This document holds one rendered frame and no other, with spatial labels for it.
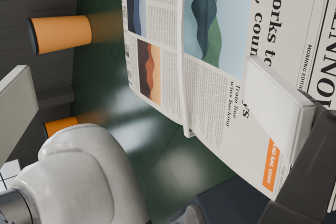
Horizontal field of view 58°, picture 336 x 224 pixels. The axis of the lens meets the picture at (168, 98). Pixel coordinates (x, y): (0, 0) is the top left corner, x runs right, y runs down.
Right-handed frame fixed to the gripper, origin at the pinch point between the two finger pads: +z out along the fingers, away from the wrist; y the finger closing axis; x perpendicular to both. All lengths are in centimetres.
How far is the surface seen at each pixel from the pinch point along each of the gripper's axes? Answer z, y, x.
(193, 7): 18.0, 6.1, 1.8
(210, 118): 14.5, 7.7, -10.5
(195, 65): 17.5, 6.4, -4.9
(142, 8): 28.2, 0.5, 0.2
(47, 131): 500, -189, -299
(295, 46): 5.7, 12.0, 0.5
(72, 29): 377, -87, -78
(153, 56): 26.0, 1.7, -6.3
